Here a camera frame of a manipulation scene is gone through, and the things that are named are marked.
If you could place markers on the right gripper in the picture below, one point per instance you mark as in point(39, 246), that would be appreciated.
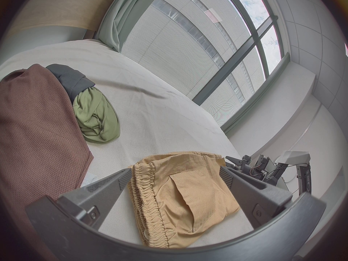
point(248, 166)

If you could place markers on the window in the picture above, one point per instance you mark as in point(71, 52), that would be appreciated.
point(204, 50)

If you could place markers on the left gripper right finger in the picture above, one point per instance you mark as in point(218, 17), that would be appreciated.
point(255, 200)

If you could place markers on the white garment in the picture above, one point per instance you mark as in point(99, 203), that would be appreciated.
point(89, 179)

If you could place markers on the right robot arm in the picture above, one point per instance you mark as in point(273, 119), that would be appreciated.
point(295, 156)

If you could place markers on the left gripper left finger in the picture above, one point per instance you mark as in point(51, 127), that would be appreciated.
point(95, 197)

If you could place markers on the brown shorts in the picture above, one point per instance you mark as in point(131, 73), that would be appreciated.
point(35, 132)

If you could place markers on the green garment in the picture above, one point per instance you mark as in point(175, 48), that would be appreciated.
point(95, 118)

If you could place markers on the mustard yellow shorts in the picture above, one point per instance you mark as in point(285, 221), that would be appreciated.
point(190, 194)

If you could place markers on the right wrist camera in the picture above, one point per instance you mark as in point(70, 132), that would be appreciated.
point(262, 160)

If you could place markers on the blue-green curtain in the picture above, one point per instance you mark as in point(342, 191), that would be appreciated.
point(119, 18)

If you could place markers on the black garment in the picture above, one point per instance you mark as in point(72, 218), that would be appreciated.
point(70, 80)

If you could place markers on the bed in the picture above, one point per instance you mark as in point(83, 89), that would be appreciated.
point(163, 118)

